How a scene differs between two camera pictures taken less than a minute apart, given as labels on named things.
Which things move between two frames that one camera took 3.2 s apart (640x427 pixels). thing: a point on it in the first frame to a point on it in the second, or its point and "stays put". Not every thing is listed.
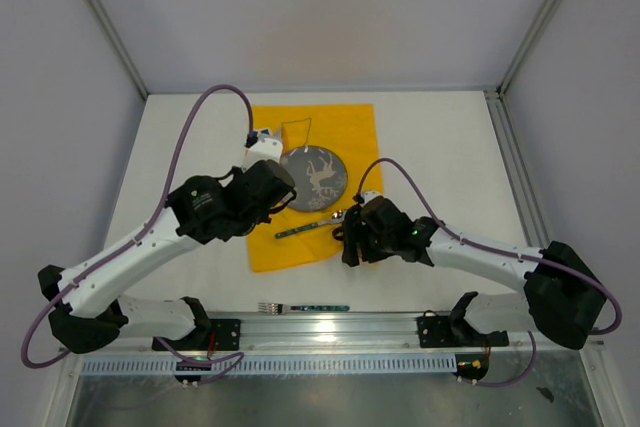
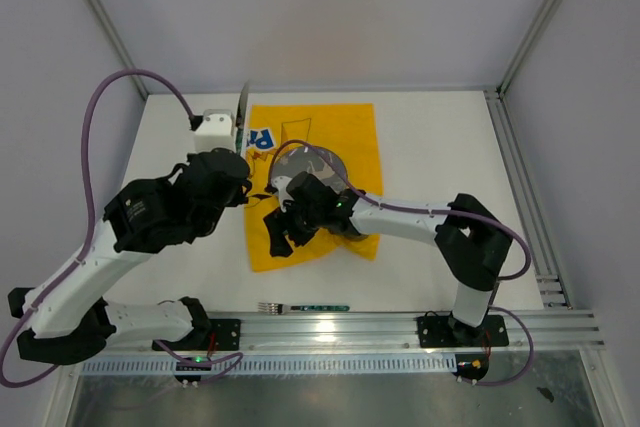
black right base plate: [454, 330] stays put
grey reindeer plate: [319, 176] stays put
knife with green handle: [276, 133] to [242, 104]
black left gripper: [240, 171] to [240, 199]
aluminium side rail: [516, 169] stays put
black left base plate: [222, 335] stays put
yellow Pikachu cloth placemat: [349, 130] stays put
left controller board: [183, 366] stays put
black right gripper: [356, 230] to [277, 222]
